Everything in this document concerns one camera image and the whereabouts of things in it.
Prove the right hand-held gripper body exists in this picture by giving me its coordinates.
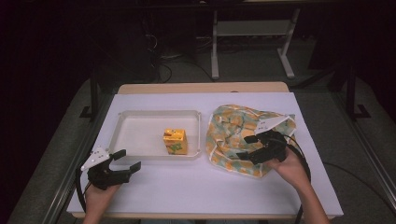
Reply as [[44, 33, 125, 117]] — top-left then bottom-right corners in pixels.
[[248, 115, 291, 165]]

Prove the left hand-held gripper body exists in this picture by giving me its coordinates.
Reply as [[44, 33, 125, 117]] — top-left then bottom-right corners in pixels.
[[80, 146, 133, 191]]

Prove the white plastic tray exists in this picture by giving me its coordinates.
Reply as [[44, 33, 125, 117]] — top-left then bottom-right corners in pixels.
[[107, 109, 203, 161]]

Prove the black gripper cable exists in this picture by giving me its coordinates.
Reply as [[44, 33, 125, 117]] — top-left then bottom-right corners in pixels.
[[75, 167, 92, 214], [280, 133, 313, 224]]

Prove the person's right hand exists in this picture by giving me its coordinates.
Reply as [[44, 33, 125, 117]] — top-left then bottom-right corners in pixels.
[[265, 147, 310, 191]]

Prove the black floor cable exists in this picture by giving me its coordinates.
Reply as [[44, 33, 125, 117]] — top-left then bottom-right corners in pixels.
[[321, 161, 396, 217], [148, 32, 216, 84]]

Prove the white metal stand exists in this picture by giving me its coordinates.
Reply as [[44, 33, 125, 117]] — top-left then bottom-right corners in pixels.
[[210, 7, 302, 81]]

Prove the yellow drink carton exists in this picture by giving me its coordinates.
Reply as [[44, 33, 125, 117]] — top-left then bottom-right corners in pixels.
[[163, 128, 190, 156]]

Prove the lemon print fabric bag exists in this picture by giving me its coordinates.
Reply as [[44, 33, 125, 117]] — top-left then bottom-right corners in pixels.
[[205, 104, 297, 179]]

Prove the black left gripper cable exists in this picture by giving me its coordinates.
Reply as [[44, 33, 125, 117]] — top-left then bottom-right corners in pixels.
[[75, 167, 92, 214]]

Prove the person's left hand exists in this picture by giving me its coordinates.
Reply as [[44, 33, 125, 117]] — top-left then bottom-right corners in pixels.
[[84, 182, 121, 217]]

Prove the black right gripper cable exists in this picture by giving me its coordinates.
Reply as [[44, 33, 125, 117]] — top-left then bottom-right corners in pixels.
[[280, 133, 313, 224]]

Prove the black metal stand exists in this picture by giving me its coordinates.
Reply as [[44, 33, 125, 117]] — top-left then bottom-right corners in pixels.
[[345, 63, 372, 121], [78, 69, 101, 121]]

